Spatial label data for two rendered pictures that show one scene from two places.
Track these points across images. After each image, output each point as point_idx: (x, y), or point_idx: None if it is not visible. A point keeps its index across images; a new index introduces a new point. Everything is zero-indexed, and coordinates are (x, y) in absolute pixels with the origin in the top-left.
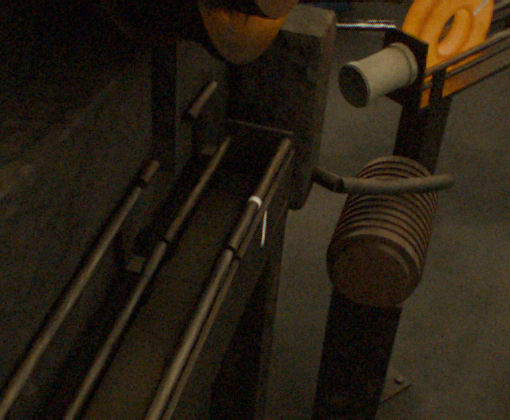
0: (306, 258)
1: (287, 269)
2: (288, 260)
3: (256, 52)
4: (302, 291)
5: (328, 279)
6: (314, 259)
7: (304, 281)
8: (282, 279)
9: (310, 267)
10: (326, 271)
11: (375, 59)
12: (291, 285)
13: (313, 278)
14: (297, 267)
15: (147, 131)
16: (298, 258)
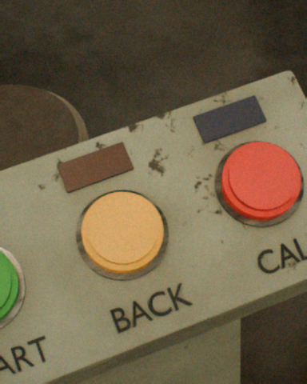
0: (62, 54)
1: (27, 52)
2: (43, 44)
3: None
4: (1, 82)
5: (43, 88)
6: (67, 59)
7: (20, 74)
8: (5, 58)
9: (49, 65)
10: (56, 79)
11: None
12: (2, 70)
13: (32, 78)
14: (38, 56)
15: None
16: (55, 48)
